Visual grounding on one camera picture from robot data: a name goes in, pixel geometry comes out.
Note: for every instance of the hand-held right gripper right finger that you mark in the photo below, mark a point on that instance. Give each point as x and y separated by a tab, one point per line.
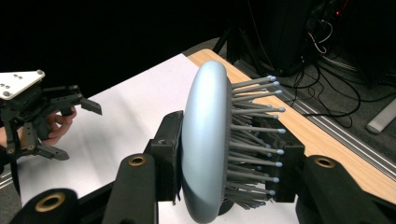
330	193

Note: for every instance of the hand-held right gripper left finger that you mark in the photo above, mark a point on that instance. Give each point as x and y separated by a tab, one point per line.
165	161

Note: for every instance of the light blue hairbrush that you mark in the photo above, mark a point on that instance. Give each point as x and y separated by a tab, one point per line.
205	140

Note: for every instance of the white table sheet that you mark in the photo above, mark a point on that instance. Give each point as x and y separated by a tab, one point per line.
130	102

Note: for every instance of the black computer tower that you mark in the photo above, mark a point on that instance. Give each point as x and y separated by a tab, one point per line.
274	31

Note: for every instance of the grey floor rail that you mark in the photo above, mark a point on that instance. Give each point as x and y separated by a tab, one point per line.
358	146

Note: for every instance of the white metal desk frame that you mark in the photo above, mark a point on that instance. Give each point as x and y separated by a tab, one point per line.
381	119

